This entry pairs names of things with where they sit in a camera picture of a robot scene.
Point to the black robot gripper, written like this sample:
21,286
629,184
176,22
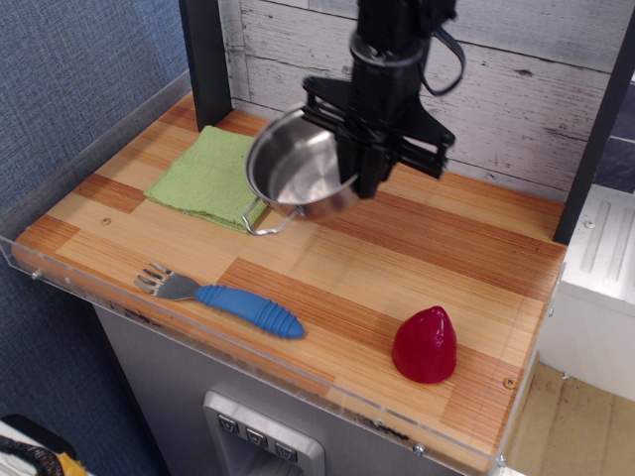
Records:
378,119

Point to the stainless steel sauce pot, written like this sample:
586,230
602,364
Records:
292,167

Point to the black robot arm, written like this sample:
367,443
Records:
401,27

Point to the green folded cloth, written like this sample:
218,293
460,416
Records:
208,181

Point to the red plastic strawberry toy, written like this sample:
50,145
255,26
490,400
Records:
425,347

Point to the white toy sink unit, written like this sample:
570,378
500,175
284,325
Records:
588,332

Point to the grey cabinet with dispenser panel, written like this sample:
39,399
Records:
212,415

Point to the clear acrylic edge guard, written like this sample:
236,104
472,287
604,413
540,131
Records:
485,254

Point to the yellow object bottom left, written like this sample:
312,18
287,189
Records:
67,466

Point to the dark left frame post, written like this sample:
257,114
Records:
205,49

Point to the dark frame post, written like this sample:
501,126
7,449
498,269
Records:
205,49
603,124

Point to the dark right frame post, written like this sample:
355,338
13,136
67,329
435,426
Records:
603,124

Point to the blue handled metal fork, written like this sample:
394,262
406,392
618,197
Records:
160,282

